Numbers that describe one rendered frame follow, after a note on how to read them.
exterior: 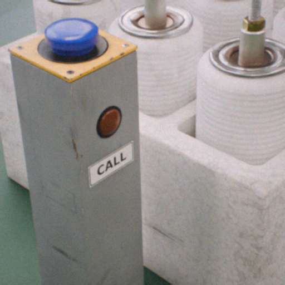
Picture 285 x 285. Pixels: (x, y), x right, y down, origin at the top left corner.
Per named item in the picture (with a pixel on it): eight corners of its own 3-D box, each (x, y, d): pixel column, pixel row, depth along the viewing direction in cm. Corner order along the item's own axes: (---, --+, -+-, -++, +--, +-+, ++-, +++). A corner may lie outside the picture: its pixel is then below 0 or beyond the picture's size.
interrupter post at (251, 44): (232, 57, 67) (235, 24, 65) (256, 53, 67) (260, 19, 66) (244, 69, 65) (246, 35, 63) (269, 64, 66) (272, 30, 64)
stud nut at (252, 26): (239, 24, 65) (240, 15, 64) (257, 21, 65) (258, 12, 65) (249, 34, 63) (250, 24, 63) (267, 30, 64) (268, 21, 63)
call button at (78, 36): (111, 52, 55) (109, 26, 54) (71, 70, 53) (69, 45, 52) (75, 35, 57) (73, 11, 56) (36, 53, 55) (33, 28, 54)
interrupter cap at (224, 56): (196, 50, 68) (196, 43, 68) (270, 37, 70) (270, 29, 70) (229, 88, 62) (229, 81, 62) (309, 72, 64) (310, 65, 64)
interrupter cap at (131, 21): (105, 19, 74) (104, 13, 74) (169, 3, 77) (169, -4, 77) (140, 49, 69) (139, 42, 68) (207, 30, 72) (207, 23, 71)
